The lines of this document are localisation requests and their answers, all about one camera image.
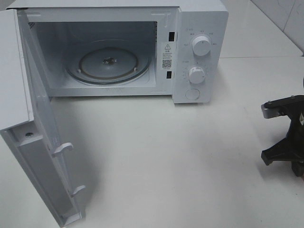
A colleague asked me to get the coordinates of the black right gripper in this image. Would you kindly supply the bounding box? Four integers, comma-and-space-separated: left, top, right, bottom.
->
261, 95, 304, 176

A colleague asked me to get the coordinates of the round white door button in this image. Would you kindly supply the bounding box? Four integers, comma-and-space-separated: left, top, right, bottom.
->
185, 89, 200, 100

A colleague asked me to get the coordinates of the white microwave door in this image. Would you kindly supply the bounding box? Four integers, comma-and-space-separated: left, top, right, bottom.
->
0, 9, 84, 227

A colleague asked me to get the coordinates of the lower white timer knob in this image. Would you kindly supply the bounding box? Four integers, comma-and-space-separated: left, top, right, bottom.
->
188, 66, 206, 84

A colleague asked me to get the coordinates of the upper white power knob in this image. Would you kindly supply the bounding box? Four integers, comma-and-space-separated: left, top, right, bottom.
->
191, 34, 211, 57

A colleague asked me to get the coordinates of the white microwave oven body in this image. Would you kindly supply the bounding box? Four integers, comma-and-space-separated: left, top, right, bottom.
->
5, 0, 228, 104

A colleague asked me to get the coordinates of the white warning label sticker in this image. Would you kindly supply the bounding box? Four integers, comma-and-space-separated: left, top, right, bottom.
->
161, 42, 173, 70

